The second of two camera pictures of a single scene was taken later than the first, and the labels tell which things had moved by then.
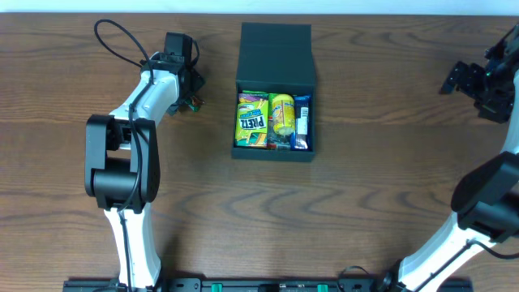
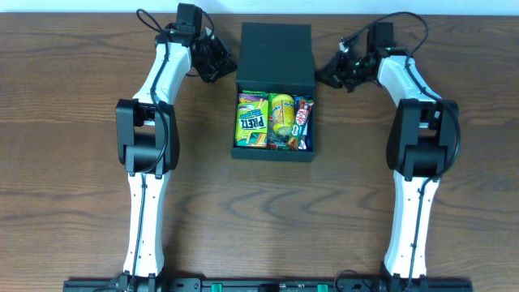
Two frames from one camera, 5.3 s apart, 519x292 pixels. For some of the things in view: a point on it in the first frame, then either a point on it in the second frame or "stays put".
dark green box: (276, 57) stays put
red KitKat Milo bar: (195, 104) to (302, 111)
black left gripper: (193, 83) to (215, 57)
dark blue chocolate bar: (301, 139) stays put
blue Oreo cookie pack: (301, 139) stays put
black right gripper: (470, 81) to (344, 71)
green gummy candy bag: (275, 141) stays put
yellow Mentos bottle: (283, 113) stays put
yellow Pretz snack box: (251, 127) stays put
